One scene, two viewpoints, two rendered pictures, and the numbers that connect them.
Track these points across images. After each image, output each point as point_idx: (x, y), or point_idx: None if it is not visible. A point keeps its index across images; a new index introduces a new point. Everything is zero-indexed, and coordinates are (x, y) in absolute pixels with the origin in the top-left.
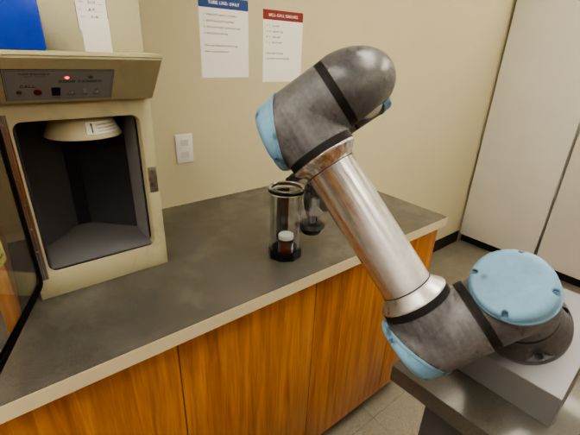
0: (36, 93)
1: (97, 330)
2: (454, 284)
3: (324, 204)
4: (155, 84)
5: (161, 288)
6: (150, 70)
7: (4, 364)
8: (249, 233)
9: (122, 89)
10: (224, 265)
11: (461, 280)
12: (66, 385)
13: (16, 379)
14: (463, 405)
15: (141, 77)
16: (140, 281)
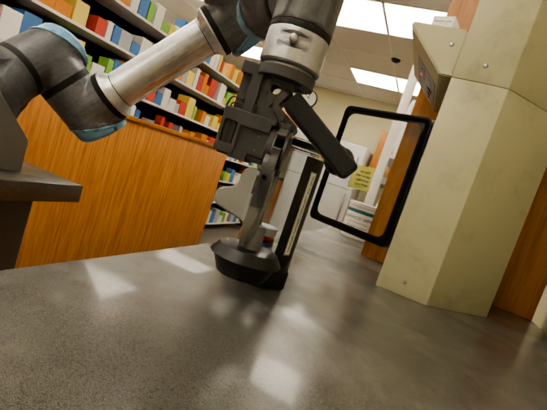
0: (427, 93)
1: (319, 245)
2: (86, 72)
3: (238, 194)
4: (430, 55)
5: (330, 261)
6: (418, 41)
7: (317, 218)
8: (368, 325)
9: (431, 72)
10: (313, 272)
11: (83, 67)
12: None
13: (316, 236)
14: (30, 166)
15: (422, 52)
16: (357, 269)
